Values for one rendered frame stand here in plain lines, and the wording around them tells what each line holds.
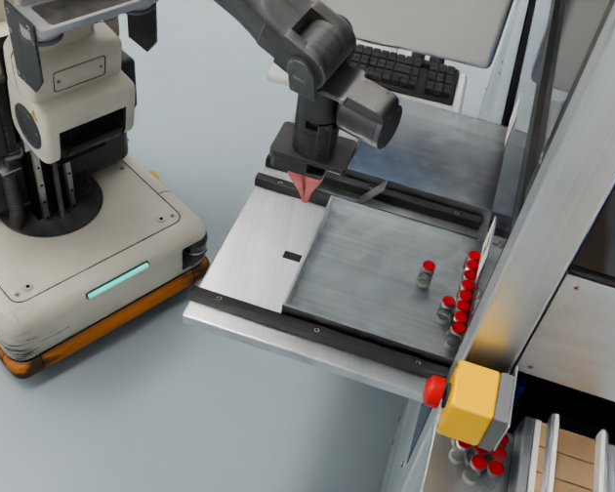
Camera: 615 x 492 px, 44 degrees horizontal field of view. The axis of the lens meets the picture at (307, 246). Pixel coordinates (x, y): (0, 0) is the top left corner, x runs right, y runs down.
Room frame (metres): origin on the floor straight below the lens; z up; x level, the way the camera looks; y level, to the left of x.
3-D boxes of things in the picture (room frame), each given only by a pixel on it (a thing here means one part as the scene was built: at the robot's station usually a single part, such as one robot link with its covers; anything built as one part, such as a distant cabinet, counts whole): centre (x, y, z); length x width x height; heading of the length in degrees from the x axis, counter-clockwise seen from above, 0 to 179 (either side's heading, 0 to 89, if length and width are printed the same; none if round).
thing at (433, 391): (0.55, -0.19, 1.00); 0.04 x 0.04 x 0.04; 79
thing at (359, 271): (0.80, -0.17, 0.90); 0.34 x 0.26 x 0.04; 79
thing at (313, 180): (0.78, 0.03, 1.12); 0.07 x 0.07 x 0.09; 79
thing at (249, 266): (0.98, -0.13, 0.87); 0.70 x 0.48 x 0.02; 169
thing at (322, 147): (0.77, 0.01, 1.19); 0.10 x 0.07 x 0.07; 79
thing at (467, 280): (0.79, -0.25, 0.91); 0.18 x 0.02 x 0.05; 169
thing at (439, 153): (1.14, -0.23, 0.90); 0.34 x 0.26 x 0.04; 79
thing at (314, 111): (0.77, 0.01, 1.25); 0.07 x 0.06 x 0.07; 63
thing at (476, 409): (0.54, -0.24, 1.00); 0.08 x 0.07 x 0.07; 79
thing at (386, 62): (1.54, -0.08, 0.82); 0.40 x 0.14 x 0.02; 83
